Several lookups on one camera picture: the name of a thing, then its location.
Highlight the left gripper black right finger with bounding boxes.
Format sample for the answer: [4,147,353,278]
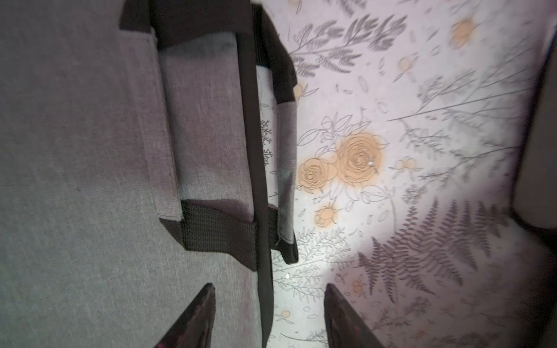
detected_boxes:
[324,284,384,348]

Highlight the floral table mat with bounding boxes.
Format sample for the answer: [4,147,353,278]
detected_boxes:
[263,1,556,347]

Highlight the grey laptop bag with handles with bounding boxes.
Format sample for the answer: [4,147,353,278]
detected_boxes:
[1,1,297,347]

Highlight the large grey backpack bag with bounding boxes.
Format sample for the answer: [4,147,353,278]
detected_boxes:
[511,39,556,234]

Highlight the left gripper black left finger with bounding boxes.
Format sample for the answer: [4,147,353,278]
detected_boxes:
[155,284,216,348]

